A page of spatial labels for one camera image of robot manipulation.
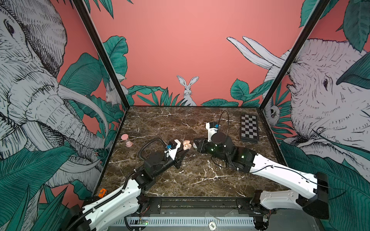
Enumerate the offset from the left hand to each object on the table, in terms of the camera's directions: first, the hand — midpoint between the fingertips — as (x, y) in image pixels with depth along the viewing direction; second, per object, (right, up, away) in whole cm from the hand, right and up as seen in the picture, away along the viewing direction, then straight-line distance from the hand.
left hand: (187, 147), depth 71 cm
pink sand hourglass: (-40, +3, +19) cm, 45 cm away
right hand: (+2, +4, -4) cm, 6 cm away
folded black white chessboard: (+46, +8, +33) cm, 57 cm away
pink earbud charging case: (0, +2, -1) cm, 2 cm away
